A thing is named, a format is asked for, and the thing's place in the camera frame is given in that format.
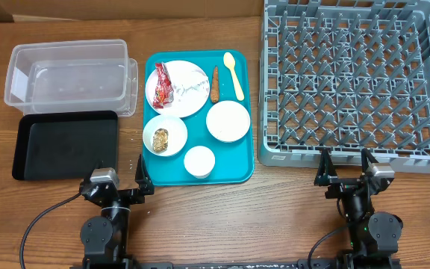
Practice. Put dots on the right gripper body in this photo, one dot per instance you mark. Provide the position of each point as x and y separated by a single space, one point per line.
341 186

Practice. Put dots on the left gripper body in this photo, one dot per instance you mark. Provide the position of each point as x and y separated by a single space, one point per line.
128 198

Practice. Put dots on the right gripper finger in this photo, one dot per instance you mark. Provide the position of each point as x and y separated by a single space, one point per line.
366 159
326 174

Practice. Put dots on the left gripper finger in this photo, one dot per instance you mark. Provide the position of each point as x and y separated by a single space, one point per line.
142 178
96 166

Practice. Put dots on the brown food scrap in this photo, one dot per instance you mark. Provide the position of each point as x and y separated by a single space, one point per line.
160 140

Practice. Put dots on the white bowl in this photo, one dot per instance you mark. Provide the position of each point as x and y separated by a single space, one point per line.
177 134

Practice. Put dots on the red snack wrapper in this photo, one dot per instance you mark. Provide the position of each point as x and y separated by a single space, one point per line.
164 90

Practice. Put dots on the pink bowl with rice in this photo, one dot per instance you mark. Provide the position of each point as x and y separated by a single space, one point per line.
228 121

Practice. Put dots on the white napkin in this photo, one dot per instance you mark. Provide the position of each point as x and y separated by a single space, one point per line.
186 81

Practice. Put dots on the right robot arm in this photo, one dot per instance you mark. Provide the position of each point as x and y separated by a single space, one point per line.
373 235

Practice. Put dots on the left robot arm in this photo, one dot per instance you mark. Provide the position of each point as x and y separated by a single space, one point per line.
105 237

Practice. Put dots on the grey dishwasher rack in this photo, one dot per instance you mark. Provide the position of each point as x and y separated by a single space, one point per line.
345 76

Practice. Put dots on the black tray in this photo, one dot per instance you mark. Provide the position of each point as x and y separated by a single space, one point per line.
65 145

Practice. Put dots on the white cup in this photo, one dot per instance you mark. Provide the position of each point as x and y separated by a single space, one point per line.
199 161

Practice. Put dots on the teal serving tray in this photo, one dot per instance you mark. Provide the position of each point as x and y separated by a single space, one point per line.
234 162

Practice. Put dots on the clear plastic bin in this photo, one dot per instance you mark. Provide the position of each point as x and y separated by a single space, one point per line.
72 76

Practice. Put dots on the large white plate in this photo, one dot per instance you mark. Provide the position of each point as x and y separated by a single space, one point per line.
182 106

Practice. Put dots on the brown carrot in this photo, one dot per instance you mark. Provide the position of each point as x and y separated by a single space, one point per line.
215 86

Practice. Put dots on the yellow plastic spoon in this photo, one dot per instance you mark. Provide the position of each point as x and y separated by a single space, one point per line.
230 63

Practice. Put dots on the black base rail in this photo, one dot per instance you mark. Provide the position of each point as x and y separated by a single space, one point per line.
300 264

